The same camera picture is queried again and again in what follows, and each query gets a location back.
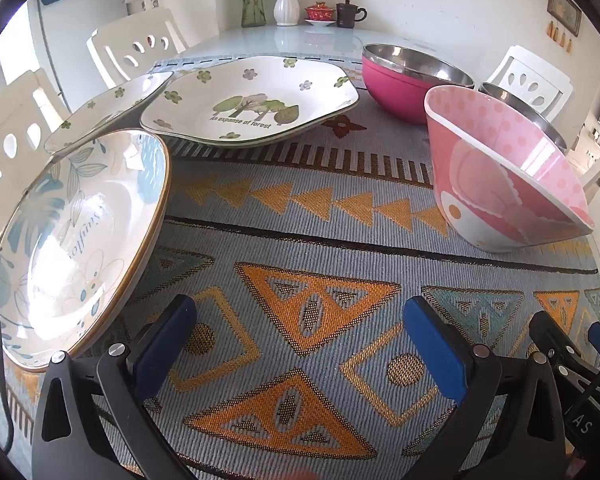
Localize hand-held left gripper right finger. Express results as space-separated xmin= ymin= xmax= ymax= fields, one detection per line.
xmin=402 ymin=296 xmax=568 ymax=480

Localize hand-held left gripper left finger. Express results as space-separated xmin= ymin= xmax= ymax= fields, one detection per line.
xmin=31 ymin=294 xmax=198 ymax=480

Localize blue leaf gold-rimmed plate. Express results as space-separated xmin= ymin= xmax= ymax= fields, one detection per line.
xmin=0 ymin=129 xmax=172 ymax=373

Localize pink plastic bowl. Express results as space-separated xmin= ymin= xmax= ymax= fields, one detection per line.
xmin=424 ymin=85 xmax=596 ymax=252

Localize blue steel bowl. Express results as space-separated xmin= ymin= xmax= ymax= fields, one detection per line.
xmin=480 ymin=81 xmax=568 ymax=156

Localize small green flower plate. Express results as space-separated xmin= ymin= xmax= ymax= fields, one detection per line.
xmin=44 ymin=71 xmax=174 ymax=156

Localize magenta steel bowl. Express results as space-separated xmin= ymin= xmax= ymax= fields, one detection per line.
xmin=361 ymin=43 xmax=476 ymax=126

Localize large tree print plate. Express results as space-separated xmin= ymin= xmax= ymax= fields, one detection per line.
xmin=140 ymin=55 xmax=360 ymax=149

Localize patterned woven table mat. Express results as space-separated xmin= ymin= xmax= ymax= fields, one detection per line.
xmin=0 ymin=55 xmax=600 ymax=480

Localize small framed picture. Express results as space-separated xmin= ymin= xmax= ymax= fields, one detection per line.
xmin=546 ymin=0 xmax=582 ymax=37

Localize brown lidded mug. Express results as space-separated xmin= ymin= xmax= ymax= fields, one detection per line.
xmin=336 ymin=0 xmax=368 ymax=29

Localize red lidded teacup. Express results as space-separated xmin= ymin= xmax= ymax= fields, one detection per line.
xmin=304 ymin=2 xmax=337 ymax=27

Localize orange wall ornaments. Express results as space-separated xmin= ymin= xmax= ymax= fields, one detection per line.
xmin=546 ymin=20 xmax=574 ymax=54

